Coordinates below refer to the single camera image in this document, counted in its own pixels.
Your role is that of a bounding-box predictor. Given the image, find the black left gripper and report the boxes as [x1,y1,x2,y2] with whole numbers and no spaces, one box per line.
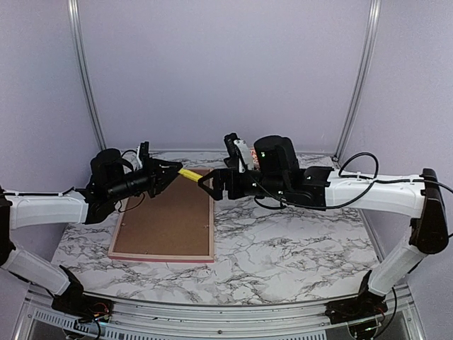
[106,157,183,203]

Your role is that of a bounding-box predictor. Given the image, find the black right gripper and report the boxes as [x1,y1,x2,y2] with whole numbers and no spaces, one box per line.
[197,168,287,202]

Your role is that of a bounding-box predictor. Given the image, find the yellow handled screwdriver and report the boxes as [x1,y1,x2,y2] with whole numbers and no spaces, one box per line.
[178,169,203,182]

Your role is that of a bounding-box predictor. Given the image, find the pink photo frame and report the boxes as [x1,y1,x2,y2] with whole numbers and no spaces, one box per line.
[108,176,214,264]

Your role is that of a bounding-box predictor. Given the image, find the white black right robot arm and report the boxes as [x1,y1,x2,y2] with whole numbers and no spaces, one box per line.
[197,133,450,324]

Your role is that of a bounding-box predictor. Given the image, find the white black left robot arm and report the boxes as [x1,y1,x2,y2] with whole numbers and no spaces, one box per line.
[1,142,183,318]

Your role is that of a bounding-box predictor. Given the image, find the red white patterned bowl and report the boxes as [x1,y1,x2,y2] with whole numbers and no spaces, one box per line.
[250,147,260,169]

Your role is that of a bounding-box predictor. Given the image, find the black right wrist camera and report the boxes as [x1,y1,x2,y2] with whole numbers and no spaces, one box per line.
[224,132,254,173]

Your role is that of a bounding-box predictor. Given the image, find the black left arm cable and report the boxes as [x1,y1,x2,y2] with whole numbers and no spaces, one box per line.
[120,148,146,213]

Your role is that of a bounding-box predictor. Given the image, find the aluminium left corner post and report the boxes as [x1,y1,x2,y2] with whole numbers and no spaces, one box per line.
[67,0,107,150]

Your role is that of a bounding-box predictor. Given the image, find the aluminium corner post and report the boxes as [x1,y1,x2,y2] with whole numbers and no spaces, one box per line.
[333,0,382,161]
[67,0,107,150]

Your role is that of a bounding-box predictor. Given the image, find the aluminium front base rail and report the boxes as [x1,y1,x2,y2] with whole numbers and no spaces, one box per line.
[12,285,425,339]

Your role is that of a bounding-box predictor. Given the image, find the aluminium right corner post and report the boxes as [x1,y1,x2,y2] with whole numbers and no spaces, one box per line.
[333,0,382,161]

